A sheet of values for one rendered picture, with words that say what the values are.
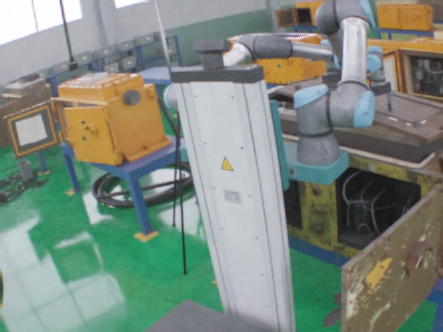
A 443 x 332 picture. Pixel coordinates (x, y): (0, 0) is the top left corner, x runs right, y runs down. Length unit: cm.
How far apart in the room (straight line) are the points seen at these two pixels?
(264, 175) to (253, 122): 17
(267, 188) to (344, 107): 36
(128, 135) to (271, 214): 299
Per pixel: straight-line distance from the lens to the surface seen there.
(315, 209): 236
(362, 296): 150
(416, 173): 190
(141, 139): 445
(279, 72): 598
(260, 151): 142
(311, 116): 142
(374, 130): 205
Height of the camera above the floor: 203
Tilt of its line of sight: 22 degrees down
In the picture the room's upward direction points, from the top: 11 degrees counter-clockwise
